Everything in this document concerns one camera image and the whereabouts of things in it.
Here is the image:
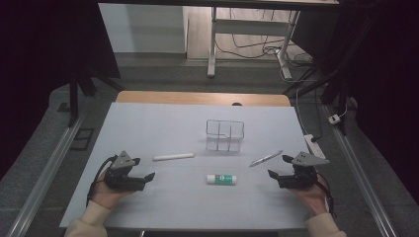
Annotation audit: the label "black floor frame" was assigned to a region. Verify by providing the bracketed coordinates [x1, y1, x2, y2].
[69, 127, 96, 152]

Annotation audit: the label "black metal stand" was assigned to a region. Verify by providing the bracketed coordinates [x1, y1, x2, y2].
[283, 13, 351, 136]

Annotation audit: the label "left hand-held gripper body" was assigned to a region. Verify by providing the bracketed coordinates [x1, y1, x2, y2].
[104, 150, 146, 193]

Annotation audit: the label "hand-held gripper black cable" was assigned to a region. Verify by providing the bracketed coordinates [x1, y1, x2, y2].
[315, 172, 335, 218]
[86, 154, 119, 206]

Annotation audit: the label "white desk frame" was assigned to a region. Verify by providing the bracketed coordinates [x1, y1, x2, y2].
[207, 6, 301, 80]

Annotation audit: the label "tangled black floor cables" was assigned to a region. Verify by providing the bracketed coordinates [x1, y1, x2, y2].
[215, 8, 314, 67]

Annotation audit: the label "left hand-held gripper black cable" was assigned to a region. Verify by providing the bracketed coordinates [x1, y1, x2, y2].
[86, 154, 119, 206]

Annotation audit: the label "white pen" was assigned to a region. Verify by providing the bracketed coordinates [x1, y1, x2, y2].
[152, 152, 196, 162]

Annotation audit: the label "clear plastic organizer box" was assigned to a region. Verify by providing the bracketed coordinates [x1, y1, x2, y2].
[206, 118, 246, 153]

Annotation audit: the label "white and green glue stick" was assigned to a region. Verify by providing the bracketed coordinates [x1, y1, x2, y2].
[206, 174, 238, 186]

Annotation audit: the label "right hand-held gripper black cable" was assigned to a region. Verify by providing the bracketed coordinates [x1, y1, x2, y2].
[315, 172, 335, 218]

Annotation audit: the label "person's left hand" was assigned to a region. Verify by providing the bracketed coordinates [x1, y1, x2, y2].
[91, 174, 132, 210]

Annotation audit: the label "person's right hand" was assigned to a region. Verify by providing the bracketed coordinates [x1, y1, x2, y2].
[291, 174, 330, 217]

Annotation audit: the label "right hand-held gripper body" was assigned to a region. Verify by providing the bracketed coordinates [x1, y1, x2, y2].
[277, 151, 330, 191]

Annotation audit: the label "white paper sheet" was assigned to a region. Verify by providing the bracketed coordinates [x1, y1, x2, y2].
[58, 102, 337, 230]

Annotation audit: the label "aluminium rail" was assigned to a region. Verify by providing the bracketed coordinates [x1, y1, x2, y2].
[324, 105, 398, 237]
[6, 115, 85, 237]

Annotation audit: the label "black tripod stand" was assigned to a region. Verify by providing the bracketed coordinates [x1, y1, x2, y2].
[67, 62, 125, 127]

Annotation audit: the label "white power strip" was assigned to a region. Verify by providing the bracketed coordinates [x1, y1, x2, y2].
[303, 133, 327, 162]

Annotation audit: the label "white cabinet panel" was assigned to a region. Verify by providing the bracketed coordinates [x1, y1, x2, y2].
[98, 3, 189, 54]

